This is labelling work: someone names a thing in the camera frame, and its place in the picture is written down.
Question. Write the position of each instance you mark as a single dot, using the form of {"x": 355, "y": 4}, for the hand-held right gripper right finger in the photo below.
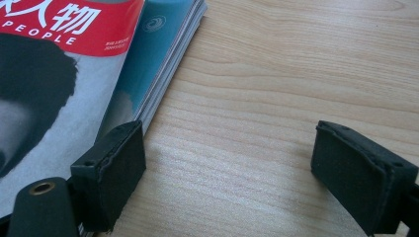
{"x": 355, "y": 177}

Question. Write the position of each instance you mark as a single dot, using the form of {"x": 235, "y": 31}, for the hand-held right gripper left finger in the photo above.
{"x": 112, "y": 177}

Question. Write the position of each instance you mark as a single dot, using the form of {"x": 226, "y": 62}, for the red banner portrait magazine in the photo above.
{"x": 82, "y": 98}

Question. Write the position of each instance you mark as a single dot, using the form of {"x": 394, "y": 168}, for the teal cover magazine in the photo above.
{"x": 154, "y": 42}

